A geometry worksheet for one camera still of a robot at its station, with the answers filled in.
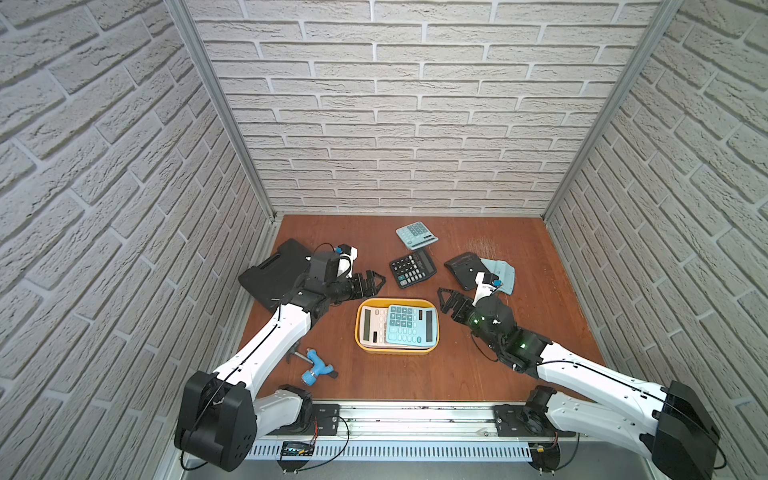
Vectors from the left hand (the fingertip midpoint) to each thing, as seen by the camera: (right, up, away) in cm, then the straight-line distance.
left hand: (368, 274), depth 82 cm
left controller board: (-18, -43, -9) cm, 47 cm away
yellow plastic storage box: (+5, -9, +8) cm, 13 cm away
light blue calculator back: (+46, -2, +18) cm, 49 cm away
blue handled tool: (-13, -25, -2) cm, 28 cm away
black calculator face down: (+32, +1, +19) cm, 37 cm away
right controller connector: (+44, -42, -12) cm, 62 cm away
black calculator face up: (+14, 0, +19) cm, 24 cm away
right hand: (+23, -5, -2) cm, 23 cm away
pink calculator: (+1, -15, +2) cm, 16 cm away
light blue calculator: (+12, -15, +2) cm, 19 cm away
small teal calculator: (+16, +12, +29) cm, 35 cm away
